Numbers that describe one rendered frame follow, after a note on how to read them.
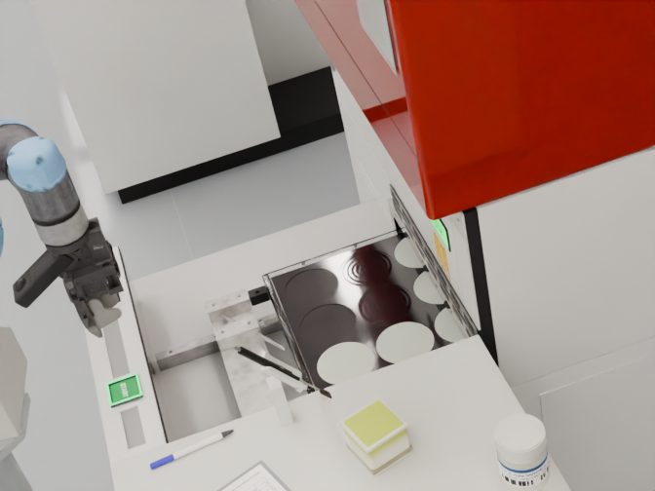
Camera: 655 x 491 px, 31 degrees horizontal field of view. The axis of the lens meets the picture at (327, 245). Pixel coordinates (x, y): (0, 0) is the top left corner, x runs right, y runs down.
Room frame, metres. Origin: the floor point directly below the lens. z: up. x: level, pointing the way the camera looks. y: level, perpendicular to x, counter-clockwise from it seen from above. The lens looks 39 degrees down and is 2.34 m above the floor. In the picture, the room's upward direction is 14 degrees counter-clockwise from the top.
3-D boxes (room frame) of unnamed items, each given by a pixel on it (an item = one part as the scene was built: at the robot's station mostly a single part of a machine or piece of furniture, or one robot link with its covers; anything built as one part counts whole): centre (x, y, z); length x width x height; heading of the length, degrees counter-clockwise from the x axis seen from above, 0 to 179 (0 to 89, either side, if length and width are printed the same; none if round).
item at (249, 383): (1.51, 0.19, 0.87); 0.36 x 0.08 x 0.03; 8
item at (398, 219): (1.59, -0.17, 0.89); 0.44 x 0.02 x 0.10; 8
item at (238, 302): (1.67, 0.21, 0.89); 0.08 x 0.03 x 0.03; 98
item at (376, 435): (1.18, 0.00, 1.00); 0.07 x 0.07 x 0.07; 24
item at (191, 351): (1.66, 0.11, 0.84); 0.50 x 0.02 x 0.03; 98
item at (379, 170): (1.77, -0.16, 1.02); 0.81 x 0.03 x 0.40; 8
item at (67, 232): (1.45, 0.38, 1.33); 0.08 x 0.08 x 0.05
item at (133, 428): (1.57, 0.41, 0.89); 0.55 x 0.09 x 0.14; 8
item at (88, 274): (1.45, 0.37, 1.25); 0.09 x 0.08 x 0.12; 98
